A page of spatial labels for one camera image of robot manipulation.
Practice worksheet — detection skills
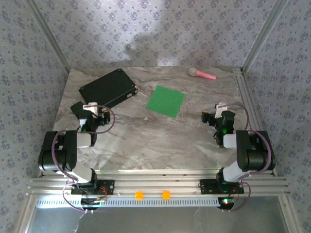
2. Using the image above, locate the green cloth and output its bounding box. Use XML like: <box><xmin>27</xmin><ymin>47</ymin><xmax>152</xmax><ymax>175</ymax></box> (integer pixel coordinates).
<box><xmin>145</xmin><ymin>84</ymin><xmax>186</xmax><ymax>119</ymax></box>

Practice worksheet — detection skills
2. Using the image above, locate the small black square box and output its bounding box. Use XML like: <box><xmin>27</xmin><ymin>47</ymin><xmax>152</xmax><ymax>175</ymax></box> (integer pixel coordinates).
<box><xmin>70</xmin><ymin>101</ymin><xmax>85</xmax><ymax>120</ymax></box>

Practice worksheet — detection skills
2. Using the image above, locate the grey metal sheet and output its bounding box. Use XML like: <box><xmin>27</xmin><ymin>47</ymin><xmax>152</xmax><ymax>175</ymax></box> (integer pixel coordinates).
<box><xmin>30</xmin><ymin>206</ymin><xmax>290</xmax><ymax>233</ymax></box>

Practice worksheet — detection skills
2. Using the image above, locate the black flat case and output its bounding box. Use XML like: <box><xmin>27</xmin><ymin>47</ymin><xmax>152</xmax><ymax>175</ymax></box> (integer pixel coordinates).
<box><xmin>78</xmin><ymin>68</ymin><xmax>138</xmax><ymax>110</ymax></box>

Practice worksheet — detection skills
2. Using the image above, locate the pink toy microphone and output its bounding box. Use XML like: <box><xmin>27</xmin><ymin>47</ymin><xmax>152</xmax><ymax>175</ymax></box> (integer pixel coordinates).
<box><xmin>188</xmin><ymin>67</ymin><xmax>217</xmax><ymax>81</ymax></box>

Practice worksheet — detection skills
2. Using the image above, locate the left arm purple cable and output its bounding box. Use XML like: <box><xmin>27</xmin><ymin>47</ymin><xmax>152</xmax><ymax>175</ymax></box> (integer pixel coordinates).
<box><xmin>51</xmin><ymin>104</ymin><xmax>116</xmax><ymax>212</ymax></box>

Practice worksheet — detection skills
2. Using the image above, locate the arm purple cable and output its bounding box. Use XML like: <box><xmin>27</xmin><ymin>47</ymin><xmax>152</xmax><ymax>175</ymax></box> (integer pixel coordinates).
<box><xmin>51</xmin><ymin>104</ymin><xmax>116</xmax><ymax>212</ymax></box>
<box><xmin>218</xmin><ymin>103</ymin><xmax>272</xmax><ymax>212</ymax></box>

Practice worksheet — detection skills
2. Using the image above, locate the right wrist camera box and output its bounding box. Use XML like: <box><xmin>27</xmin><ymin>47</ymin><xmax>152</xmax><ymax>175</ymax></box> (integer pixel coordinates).
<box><xmin>215</xmin><ymin>102</ymin><xmax>236</xmax><ymax>123</ymax></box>

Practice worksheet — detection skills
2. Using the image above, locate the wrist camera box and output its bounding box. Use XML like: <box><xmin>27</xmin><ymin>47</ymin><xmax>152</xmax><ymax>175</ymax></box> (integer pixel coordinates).
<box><xmin>77</xmin><ymin>102</ymin><xmax>99</xmax><ymax>122</ymax></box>
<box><xmin>215</xmin><ymin>102</ymin><xmax>236</xmax><ymax>123</ymax></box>

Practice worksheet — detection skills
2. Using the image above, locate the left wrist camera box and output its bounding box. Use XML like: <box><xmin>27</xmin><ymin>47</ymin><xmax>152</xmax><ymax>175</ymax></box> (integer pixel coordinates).
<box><xmin>77</xmin><ymin>102</ymin><xmax>99</xmax><ymax>122</ymax></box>

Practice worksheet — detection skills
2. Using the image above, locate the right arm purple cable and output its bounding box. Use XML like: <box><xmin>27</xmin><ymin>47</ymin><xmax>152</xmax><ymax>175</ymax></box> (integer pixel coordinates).
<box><xmin>218</xmin><ymin>103</ymin><xmax>272</xmax><ymax>212</ymax></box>

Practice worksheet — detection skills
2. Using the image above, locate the aluminium side rail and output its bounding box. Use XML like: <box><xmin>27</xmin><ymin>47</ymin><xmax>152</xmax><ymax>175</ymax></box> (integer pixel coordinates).
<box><xmin>233</xmin><ymin>68</ymin><xmax>277</xmax><ymax>177</ymax></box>

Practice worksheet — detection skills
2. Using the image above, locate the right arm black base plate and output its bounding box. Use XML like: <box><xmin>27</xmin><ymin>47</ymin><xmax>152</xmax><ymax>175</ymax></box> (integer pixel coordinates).
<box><xmin>199</xmin><ymin>179</ymin><xmax>244</xmax><ymax>195</ymax></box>

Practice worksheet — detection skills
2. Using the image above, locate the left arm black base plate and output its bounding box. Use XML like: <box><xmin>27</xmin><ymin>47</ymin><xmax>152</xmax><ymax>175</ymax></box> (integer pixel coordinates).
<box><xmin>70</xmin><ymin>179</ymin><xmax>115</xmax><ymax>196</ymax></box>

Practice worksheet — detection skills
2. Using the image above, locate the wide aluminium mounting rail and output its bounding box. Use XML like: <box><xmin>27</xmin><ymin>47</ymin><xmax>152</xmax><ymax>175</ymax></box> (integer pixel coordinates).
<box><xmin>28</xmin><ymin>169</ymin><xmax>291</xmax><ymax>198</ymax></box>

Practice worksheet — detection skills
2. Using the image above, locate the grey slotted cable duct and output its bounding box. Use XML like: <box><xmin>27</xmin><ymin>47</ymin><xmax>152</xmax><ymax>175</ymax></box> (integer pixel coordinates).
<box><xmin>36</xmin><ymin>197</ymin><xmax>225</xmax><ymax>208</ymax></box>

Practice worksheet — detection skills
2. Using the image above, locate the aluminium frame post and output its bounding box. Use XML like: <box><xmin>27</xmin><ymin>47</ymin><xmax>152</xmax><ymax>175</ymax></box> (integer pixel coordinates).
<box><xmin>26</xmin><ymin>0</ymin><xmax>71</xmax><ymax>75</ymax></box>
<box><xmin>242</xmin><ymin>0</ymin><xmax>290</xmax><ymax>73</ymax></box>

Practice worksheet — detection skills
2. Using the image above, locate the aluminium frame leg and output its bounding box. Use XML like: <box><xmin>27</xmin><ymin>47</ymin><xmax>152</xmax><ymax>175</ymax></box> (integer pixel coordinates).
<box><xmin>14</xmin><ymin>194</ymin><xmax>37</xmax><ymax>233</ymax></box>
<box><xmin>278</xmin><ymin>195</ymin><xmax>301</xmax><ymax>233</ymax></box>

